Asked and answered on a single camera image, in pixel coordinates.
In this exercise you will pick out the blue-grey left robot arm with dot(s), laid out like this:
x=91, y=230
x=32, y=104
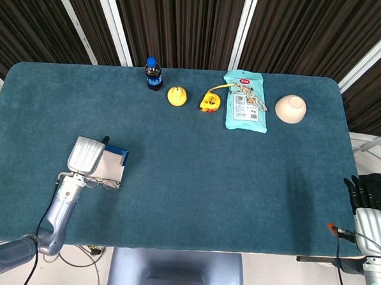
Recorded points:
x=59, y=212

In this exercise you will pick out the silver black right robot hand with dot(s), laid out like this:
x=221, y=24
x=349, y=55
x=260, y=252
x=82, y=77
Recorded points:
x=373, y=228

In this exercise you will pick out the white frame post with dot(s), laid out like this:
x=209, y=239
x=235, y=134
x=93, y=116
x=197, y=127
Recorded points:
x=76, y=23
x=115, y=25
x=370, y=57
x=242, y=33

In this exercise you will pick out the blue glasses case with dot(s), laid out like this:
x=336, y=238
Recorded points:
x=112, y=165

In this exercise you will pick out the cola bottle blue cap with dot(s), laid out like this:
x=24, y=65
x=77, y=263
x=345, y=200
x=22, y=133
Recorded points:
x=153, y=78

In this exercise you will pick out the teal table cloth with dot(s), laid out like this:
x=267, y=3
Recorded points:
x=191, y=181

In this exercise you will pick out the dark brown curtain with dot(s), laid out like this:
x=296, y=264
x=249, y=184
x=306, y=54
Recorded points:
x=183, y=27

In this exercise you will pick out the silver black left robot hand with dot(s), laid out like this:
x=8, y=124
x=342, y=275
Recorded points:
x=84, y=156

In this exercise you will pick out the light blue snack packet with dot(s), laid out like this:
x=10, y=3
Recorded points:
x=246, y=120

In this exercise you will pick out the yellow tape measure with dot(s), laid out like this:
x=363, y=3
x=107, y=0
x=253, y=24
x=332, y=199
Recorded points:
x=210, y=102

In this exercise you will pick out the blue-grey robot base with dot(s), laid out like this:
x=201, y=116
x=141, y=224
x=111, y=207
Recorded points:
x=175, y=272

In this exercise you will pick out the thin metal frame glasses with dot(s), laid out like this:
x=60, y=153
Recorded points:
x=108, y=184

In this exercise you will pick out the beige upturned bowl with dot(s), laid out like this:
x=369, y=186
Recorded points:
x=290, y=109

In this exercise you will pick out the white metal rack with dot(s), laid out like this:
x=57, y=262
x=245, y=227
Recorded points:
x=372, y=145

